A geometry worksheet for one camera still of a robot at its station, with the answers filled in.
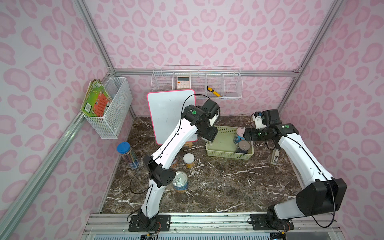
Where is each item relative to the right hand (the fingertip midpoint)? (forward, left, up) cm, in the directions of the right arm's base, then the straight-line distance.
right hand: (251, 133), depth 82 cm
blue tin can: (-24, +38, -9) cm, 46 cm away
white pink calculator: (+32, +39, +12) cm, 52 cm away
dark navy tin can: (-2, +3, -11) cm, 11 cm away
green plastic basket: (+6, +13, -22) cm, 26 cm away
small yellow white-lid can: (-9, +35, -14) cm, 38 cm away
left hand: (-3, +24, +6) cm, 25 cm away
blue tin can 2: (+6, +4, -11) cm, 13 cm away
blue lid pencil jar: (-9, +69, -1) cm, 70 cm away
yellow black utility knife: (+30, +20, +6) cm, 37 cm away
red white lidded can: (-11, +44, -14) cm, 47 cm away
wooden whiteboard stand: (+3, +35, -15) cm, 38 cm away
